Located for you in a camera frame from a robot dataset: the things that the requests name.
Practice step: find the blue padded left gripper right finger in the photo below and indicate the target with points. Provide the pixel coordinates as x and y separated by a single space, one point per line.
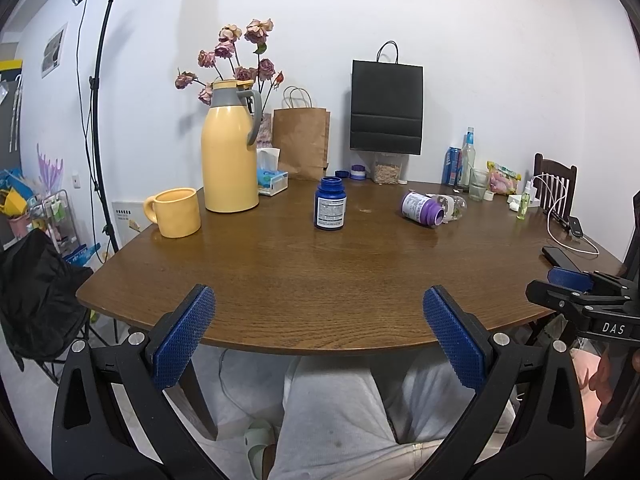
525 420

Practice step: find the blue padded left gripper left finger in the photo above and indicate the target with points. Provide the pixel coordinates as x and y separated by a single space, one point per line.
111 418

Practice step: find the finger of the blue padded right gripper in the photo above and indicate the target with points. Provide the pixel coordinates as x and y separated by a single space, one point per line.
574 280

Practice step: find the purple supplement bottle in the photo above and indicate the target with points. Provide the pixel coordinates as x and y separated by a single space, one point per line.
422 209

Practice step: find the blue supplement bottle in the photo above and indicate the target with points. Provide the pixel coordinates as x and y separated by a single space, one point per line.
330 204

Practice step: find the right hand of person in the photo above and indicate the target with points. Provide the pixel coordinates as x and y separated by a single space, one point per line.
599 382

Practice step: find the black smartphone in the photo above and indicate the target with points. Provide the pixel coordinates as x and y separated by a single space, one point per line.
556 257

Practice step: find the green spray bottle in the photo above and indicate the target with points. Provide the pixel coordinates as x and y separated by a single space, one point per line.
525 200

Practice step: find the dark wooden chair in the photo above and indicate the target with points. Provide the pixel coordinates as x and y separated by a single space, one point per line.
555 185

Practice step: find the grey trousered legs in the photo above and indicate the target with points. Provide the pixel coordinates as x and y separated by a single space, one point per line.
345 419

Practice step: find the colourful snack packet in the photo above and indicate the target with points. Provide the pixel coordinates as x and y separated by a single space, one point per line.
502 180

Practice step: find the black bag on chair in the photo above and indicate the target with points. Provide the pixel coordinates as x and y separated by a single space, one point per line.
40 313

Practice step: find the clear drinking glass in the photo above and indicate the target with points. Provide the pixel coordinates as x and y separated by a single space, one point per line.
478 184

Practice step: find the clear plastic decorated bottle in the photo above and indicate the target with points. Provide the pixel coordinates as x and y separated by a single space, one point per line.
453 206

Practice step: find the green slipper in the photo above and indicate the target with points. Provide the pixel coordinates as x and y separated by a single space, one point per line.
260 446

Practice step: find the blue soda can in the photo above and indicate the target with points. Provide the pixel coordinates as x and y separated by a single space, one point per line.
450 170

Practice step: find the clear glass bottle blue cap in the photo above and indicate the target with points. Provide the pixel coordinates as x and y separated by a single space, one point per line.
467 159

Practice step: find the clear container with grains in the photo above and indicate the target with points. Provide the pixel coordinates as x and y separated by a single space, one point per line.
388 168

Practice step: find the white box on floor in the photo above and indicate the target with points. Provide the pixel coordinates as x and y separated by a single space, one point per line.
129 220

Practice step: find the purple white small jar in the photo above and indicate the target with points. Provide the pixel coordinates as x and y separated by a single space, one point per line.
358 172

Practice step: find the yellow ceramic mug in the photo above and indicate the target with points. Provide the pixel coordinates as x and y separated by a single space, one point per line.
175 212

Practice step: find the blue tissue box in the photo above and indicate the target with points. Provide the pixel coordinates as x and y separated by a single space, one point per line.
270 179

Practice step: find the black paper bag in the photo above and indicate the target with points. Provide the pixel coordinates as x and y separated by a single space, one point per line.
386 107

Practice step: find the yellow thermos jug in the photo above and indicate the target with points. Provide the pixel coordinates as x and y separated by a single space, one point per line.
228 147

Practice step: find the brown paper bag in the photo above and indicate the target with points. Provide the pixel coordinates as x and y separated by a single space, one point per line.
300 131

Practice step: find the pink knitted vase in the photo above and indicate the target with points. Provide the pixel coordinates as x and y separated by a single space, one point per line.
264 137

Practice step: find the black light stand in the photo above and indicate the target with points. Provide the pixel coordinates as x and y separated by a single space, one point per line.
89 114

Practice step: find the wire rack with clutter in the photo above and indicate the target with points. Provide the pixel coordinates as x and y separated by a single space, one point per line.
43 203

